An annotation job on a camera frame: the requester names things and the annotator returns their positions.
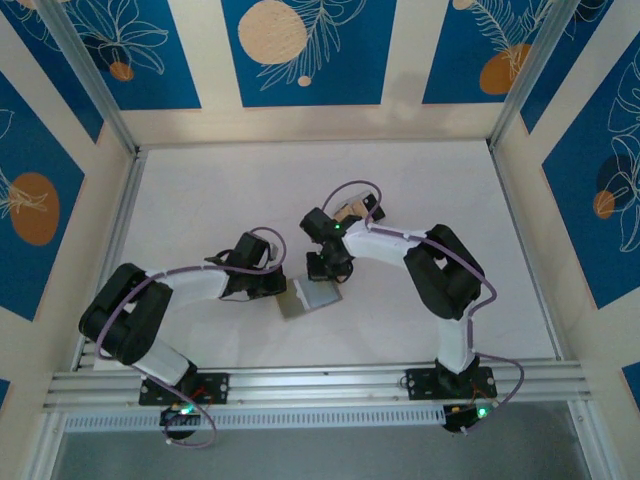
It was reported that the grey card holder wallet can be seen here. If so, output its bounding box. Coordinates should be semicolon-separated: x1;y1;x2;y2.
277;276;345;320

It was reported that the black controller board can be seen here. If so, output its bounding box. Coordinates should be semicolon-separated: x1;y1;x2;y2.
159;404;204;442
442;402;494;435

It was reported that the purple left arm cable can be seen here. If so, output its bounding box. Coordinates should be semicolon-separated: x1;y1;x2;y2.
94;227;289;449

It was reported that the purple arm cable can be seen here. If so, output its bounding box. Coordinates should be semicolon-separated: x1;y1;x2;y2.
94;227;289;449
322;180;525;436

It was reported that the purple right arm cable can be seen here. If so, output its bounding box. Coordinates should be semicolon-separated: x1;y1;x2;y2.
322;180;525;436

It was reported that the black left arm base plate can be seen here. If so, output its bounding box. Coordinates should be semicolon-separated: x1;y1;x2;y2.
138;372;231;406

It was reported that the aluminium front frame rail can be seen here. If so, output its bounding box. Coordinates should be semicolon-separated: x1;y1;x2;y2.
42;357;594;414

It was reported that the white slotted cable duct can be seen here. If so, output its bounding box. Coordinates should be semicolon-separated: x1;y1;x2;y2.
62;404;449;434

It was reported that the aluminium side rail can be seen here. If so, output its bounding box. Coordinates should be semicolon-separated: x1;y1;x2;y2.
74;147;149;371
487;142;564;361

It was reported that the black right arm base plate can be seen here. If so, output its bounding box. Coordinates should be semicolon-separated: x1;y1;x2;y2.
404;366;499;401

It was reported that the aluminium frame post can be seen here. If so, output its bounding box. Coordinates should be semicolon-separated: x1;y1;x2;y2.
37;0;140;157
488;0;617;152

